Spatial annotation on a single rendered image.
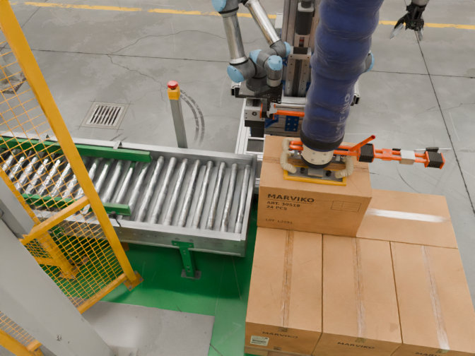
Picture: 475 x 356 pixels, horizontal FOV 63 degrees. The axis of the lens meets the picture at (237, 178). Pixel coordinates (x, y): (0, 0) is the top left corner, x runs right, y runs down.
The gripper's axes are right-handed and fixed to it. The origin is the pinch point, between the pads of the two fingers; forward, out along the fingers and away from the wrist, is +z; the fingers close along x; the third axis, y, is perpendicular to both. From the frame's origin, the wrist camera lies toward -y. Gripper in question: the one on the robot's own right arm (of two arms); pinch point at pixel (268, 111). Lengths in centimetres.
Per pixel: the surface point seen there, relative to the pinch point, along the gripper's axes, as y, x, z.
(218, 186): -29, -19, 53
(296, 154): 18.3, -28.0, 5.5
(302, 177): 22.8, -39.3, 11.4
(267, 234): 7, -51, 54
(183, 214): -47, -44, 53
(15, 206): -72, -117, -52
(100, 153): -115, -4, 47
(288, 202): 17, -46, 26
